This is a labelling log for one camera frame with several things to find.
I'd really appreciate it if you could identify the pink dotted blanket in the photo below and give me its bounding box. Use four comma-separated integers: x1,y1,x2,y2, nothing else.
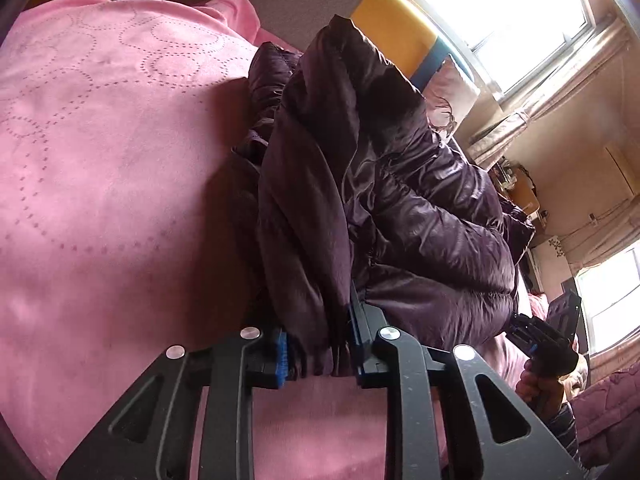
0,0,526,480

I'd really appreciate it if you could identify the person's right forearm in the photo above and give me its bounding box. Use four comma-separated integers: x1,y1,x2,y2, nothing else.
542,400,583,468

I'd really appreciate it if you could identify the purple quilted cover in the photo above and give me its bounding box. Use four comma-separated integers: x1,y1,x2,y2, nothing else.
572,362,640,466

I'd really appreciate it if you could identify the small side window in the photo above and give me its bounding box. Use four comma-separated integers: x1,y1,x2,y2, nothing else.
575,247,640,356

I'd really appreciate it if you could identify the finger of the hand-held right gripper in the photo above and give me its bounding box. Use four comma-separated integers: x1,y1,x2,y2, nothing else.
507,313,551,356

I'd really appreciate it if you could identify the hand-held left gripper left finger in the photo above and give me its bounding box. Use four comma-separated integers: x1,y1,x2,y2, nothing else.
56,327,291,480

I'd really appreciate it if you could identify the person's right hand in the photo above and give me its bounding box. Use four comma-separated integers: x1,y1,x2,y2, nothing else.
515,361,567,417

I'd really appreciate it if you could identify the dark purple down jacket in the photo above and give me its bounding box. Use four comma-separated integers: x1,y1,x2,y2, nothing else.
231,14,536,378

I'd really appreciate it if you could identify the pink patterned curtain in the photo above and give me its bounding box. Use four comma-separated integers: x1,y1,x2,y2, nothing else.
467,25,636,166

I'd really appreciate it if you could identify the grey yellow blue headboard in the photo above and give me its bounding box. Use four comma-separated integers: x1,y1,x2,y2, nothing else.
247,0,446,91

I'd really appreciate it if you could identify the pink printed pillow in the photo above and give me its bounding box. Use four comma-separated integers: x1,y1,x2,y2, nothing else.
422,55,481,141

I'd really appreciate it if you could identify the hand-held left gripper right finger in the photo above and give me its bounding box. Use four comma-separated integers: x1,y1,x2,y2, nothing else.
347,290,586,480

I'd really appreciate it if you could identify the large bright window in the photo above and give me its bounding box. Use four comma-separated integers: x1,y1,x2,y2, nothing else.
407,0,608,101

